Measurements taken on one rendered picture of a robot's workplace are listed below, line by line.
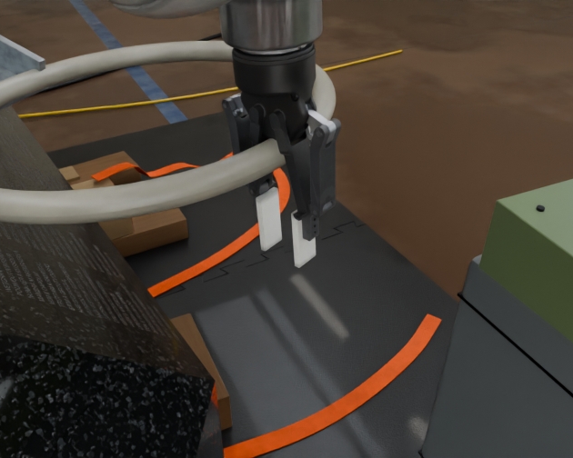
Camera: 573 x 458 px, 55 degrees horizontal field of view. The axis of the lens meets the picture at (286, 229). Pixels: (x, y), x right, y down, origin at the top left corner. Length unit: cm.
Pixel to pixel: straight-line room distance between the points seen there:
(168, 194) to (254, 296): 126
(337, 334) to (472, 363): 92
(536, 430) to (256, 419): 86
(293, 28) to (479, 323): 41
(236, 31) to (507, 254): 35
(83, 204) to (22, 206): 6
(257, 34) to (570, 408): 48
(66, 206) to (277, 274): 135
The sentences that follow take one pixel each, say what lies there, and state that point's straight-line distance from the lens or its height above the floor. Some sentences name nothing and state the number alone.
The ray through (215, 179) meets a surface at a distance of 50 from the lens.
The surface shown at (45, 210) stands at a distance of 52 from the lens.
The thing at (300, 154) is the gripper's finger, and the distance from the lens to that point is 54.
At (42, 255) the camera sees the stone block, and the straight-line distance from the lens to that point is 82.
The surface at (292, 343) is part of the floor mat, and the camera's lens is 160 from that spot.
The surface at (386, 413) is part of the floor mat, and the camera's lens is 148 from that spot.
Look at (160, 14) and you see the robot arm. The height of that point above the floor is 113.
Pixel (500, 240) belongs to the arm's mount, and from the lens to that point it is 62.
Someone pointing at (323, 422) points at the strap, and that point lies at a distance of 144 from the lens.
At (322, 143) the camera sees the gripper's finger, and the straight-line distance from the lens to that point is 50.
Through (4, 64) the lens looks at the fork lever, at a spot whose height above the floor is 91.
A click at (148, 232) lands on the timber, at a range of 193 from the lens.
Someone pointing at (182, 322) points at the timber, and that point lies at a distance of 152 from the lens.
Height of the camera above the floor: 121
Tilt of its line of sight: 36 degrees down
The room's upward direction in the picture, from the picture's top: straight up
